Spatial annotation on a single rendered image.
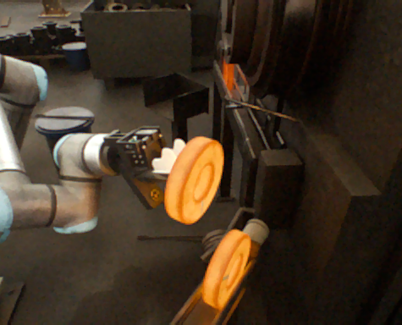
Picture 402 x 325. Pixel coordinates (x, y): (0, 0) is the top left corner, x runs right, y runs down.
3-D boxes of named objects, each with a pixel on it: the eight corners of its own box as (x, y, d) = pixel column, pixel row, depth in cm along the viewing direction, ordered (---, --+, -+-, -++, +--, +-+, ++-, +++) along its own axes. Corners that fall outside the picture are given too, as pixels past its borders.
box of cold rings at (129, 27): (185, 62, 408) (184, -8, 363) (192, 85, 341) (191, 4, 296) (104, 65, 397) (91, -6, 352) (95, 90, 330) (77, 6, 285)
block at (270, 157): (284, 211, 99) (297, 146, 86) (292, 230, 93) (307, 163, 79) (250, 212, 99) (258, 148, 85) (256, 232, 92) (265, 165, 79)
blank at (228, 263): (235, 296, 71) (222, 289, 73) (256, 232, 71) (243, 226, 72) (207, 321, 57) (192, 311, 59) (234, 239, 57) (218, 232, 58)
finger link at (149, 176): (163, 178, 54) (129, 173, 59) (166, 185, 54) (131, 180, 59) (179, 164, 57) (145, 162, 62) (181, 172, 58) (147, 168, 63)
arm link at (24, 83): (-56, 231, 122) (-9, 46, 100) (-3, 228, 135) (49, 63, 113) (-50, 259, 113) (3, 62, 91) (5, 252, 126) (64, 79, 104)
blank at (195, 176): (228, 129, 58) (212, 125, 60) (184, 161, 46) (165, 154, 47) (219, 198, 66) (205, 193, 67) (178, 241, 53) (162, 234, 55)
